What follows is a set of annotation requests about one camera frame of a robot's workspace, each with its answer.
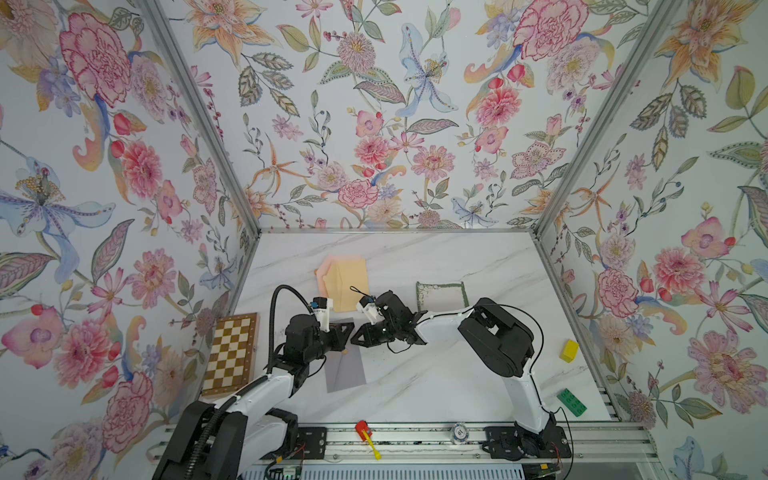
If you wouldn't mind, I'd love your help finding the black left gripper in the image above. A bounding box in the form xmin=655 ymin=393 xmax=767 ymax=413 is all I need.
xmin=302 ymin=322 xmax=357 ymax=365

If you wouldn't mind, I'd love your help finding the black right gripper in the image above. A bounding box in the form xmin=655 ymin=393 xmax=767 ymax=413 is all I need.
xmin=349 ymin=321 xmax=402 ymax=348

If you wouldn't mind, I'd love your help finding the grey lavender envelope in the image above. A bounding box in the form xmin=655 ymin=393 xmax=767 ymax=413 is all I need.
xmin=323 ymin=336 xmax=367 ymax=393

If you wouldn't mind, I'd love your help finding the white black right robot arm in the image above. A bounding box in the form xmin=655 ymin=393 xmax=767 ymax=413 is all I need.
xmin=351 ymin=291 xmax=564 ymax=458

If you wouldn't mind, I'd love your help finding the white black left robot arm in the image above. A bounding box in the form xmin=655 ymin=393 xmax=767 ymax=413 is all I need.
xmin=152 ymin=314 xmax=355 ymax=479

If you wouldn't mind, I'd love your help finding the yellow envelope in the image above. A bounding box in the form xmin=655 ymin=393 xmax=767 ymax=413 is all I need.
xmin=333 ymin=257 xmax=370 ymax=313

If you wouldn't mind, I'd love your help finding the pink envelope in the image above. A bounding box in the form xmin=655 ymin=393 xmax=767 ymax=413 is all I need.
xmin=315 ymin=256 xmax=342 ymax=307

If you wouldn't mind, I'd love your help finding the wooden checkered chessboard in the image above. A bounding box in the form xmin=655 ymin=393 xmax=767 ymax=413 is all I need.
xmin=201 ymin=313 xmax=260 ymax=398

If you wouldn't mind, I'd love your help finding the yellow stick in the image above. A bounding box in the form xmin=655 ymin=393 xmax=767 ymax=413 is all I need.
xmin=366 ymin=436 xmax=382 ymax=461

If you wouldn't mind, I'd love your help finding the round silver knob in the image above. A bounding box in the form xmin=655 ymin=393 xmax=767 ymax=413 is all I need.
xmin=451 ymin=423 xmax=469 ymax=444

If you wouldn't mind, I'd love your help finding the yellow toy block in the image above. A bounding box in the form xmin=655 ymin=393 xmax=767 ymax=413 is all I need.
xmin=560 ymin=340 xmax=580 ymax=363

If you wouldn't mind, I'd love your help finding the green tag label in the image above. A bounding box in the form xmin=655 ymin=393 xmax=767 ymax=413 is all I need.
xmin=557 ymin=388 xmax=587 ymax=418

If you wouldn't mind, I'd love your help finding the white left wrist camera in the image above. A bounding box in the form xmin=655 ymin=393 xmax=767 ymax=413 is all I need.
xmin=311 ymin=297 xmax=333 ymax=333

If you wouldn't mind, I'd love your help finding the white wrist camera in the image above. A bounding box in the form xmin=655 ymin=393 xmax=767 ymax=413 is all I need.
xmin=311 ymin=297 xmax=333 ymax=333
xmin=356 ymin=296 xmax=381 ymax=324

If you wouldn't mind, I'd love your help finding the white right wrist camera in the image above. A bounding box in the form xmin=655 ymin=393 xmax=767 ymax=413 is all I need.
xmin=356 ymin=296 xmax=381 ymax=324

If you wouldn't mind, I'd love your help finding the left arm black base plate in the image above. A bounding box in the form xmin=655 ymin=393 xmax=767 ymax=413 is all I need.
xmin=261 ymin=427 xmax=328 ymax=460

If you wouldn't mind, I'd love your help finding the black corrugated left cable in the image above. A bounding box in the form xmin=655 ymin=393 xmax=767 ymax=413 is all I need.
xmin=179 ymin=284 xmax=314 ymax=480

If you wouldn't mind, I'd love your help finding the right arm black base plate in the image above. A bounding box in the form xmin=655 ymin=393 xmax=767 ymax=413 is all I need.
xmin=481 ymin=423 xmax=572 ymax=461

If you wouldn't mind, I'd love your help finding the aluminium front rail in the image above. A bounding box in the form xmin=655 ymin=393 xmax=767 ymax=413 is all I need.
xmin=146 ymin=421 xmax=661 ymax=466

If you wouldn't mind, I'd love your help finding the aluminium corner frame post left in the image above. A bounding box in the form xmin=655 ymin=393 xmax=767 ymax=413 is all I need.
xmin=137 ymin=0 xmax=261 ymax=240

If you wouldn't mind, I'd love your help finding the aluminium corner frame post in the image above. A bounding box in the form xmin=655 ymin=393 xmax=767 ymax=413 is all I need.
xmin=533 ymin=0 xmax=667 ymax=235
xmin=137 ymin=0 xmax=261 ymax=240

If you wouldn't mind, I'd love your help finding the aluminium corner frame post right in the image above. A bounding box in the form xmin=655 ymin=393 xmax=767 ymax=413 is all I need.
xmin=533 ymin=0 xmax=667 ymax=235

